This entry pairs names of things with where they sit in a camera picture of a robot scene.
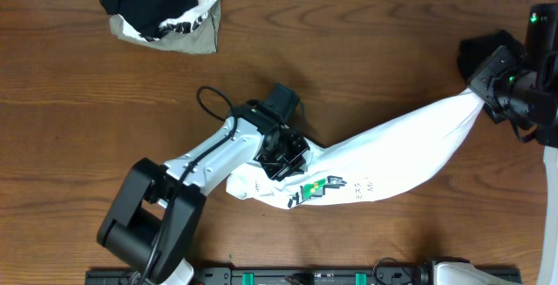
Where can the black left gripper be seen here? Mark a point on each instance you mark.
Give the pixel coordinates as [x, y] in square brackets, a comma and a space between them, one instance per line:
[285, 157]

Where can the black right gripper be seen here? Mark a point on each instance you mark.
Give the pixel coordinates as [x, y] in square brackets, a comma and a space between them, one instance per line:
[484, 84]

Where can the white printed t-shirt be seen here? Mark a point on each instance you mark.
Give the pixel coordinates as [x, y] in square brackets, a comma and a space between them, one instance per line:
[377, 164]

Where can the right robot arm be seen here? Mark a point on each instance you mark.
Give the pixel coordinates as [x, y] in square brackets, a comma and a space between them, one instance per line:
[517, 82]

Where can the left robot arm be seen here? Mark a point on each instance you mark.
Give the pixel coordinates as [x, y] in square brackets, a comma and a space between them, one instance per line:
[151, 222]

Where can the black garment right side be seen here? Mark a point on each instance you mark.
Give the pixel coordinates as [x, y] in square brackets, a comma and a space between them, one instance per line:
[473, 51]

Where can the white black-print garment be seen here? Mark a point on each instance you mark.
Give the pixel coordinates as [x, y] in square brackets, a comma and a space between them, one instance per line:
[188, 22]

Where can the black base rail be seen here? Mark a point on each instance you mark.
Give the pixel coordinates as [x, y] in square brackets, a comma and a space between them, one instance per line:
[385, 272]

